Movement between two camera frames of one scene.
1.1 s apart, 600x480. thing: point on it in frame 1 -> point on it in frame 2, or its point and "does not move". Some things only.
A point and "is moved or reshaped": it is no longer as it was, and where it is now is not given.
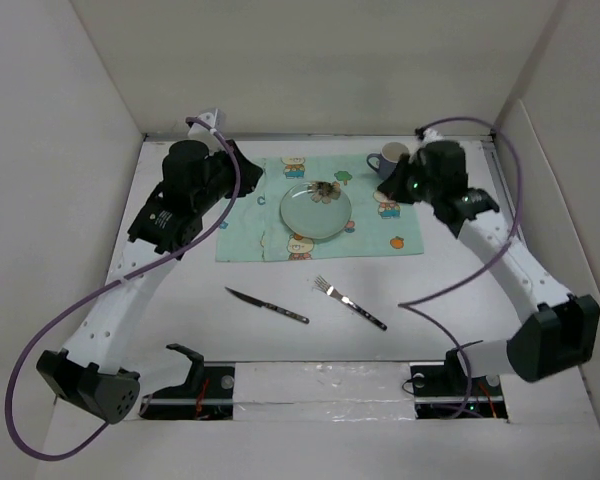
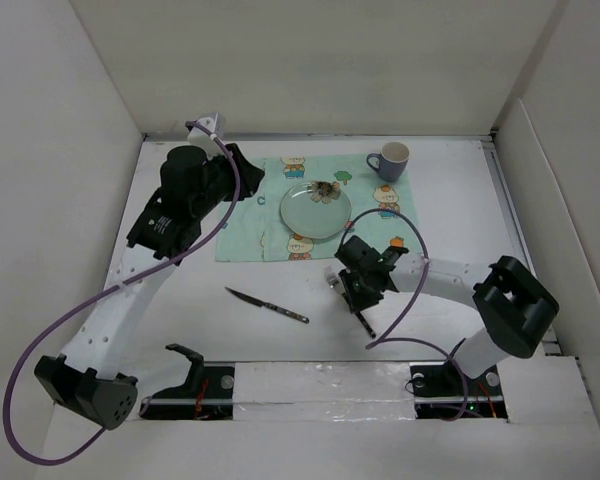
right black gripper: [394, 185] -> [357, 302]
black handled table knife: [265, 305] does not move
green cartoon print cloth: [251, 226] does not move
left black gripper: [249, 173] does not move
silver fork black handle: [322, 284] is moved or reshaped
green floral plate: [315, 209] does not move
